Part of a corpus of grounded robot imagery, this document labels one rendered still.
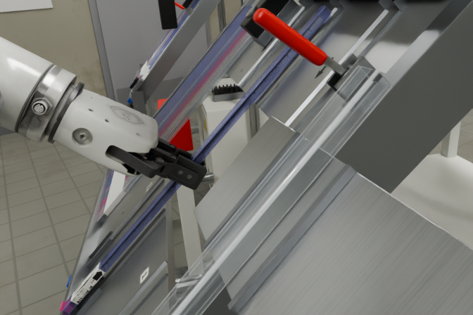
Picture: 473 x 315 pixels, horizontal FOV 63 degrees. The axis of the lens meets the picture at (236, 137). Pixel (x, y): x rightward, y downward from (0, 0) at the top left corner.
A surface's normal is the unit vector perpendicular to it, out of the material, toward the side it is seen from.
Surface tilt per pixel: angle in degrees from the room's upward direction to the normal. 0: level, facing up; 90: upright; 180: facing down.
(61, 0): 90
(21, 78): 61
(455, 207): 0
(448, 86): 90
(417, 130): 90
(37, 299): 0
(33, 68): 47
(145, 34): 90
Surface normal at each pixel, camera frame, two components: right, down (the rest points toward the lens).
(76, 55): 0.53, 0.25
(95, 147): 0.08, 0.35
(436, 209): -0.08, -0.93
